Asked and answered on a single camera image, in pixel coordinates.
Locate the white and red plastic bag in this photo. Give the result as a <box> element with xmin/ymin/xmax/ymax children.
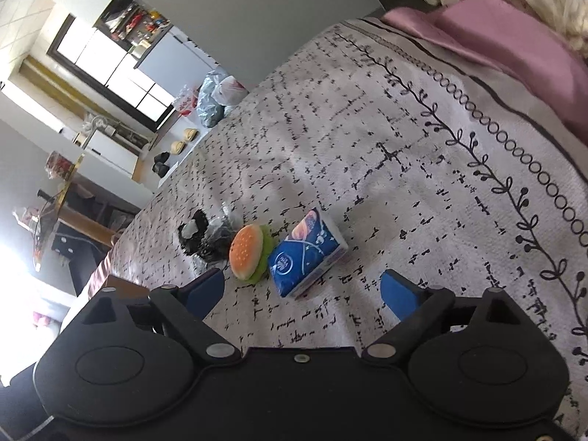
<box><xmin>216</xmin><ymin>76</ymin><xmax>250</xmax><ymax>105</ymax></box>

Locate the black and white printed blanket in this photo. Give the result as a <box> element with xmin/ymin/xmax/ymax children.
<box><xmin>110</xmin><ymin>17</ymin><xmax>588</xmax><ymax>441</ymax></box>

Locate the black framed glass door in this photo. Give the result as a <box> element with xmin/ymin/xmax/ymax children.
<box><xmin>50</xmin><ymin>14</ymin><xmax>176</xmax><ymax>130</ymax></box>

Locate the pack of water bottles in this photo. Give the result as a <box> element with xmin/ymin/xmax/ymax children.
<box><xmin>173</xmin><ymin>85</ymin><xmax>201</xmax><ymax>116</ymax></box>

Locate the round gold-edged table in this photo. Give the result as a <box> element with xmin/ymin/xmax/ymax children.
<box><xmin>31</xmin><ymin>155</ymin><xmax>126</xmax><ymax>273</ymax></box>

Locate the white side cabinet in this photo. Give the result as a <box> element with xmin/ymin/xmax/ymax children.
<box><xmin>83</xmin><ymin>129</ymin><xmax>153</xmax><ymax>181</ymax></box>

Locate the white standing fan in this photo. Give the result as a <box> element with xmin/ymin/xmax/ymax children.
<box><xmin>82</xmin><ymin>114</ymin><xmax>112</xmax><ymax>136</ymax></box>

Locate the brown cardboard box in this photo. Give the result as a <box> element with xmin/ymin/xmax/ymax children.
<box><xmin>105</xmin><ymin>275</ymin><xmax>153</xmax><ymax>295</ymax></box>

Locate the cluttered kitchen shelf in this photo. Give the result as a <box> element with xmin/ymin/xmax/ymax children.
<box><xmin>94</xmin><ymin>2</ymin><xmax>172</xmax><ymax>41</ymax></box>

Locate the black and white scrunchie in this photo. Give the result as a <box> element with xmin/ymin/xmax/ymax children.
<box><xmin>178</xmin><ymin>209</ymin><xmax>210</xmax><ymax>255</ymax></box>

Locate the white kitchen cabinet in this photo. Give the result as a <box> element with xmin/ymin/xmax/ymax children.
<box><xmin>137</xmin><ymin>26</ymin><xmax>222</xmax><ymax>89</ymax></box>

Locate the pile of plastic bags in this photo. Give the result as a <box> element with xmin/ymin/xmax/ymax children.
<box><xmin>197</xmin><ymin>73</ymin><xmax>231</xmax><ymax>128</ymax></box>

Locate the clear plastic packet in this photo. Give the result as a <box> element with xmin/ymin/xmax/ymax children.
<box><xmin>202</xmin><ymin>201</ymin><xmax>240</xmax><ymax>263</ymax></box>

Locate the red snack box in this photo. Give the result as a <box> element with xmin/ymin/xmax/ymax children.
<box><xmin>45</xmin><ymin>151</ymin><xmax>75</xmax><ymax>181</ymax></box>

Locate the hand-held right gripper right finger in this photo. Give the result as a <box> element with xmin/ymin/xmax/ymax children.
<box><xmin>362</xmin><ymin>270</ymin><xmax>522</xmax><ymax>365</ymax></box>

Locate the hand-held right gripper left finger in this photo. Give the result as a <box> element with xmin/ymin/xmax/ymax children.
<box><xmin>85</xmin><ymin>267</ymin><xmax>242</xmax><ymax>363</ymax></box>

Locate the blue tissue packet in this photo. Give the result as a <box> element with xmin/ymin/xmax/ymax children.
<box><xmin>267</xmin><ymin>207</ymin><xmax>349</xmax><ymax>300</ymax></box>

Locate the burger plush toy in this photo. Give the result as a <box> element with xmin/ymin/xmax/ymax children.
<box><xmin>230</xmin><ymin>223</ymin><xmax>275</xmax><ymax>282</ymax></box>

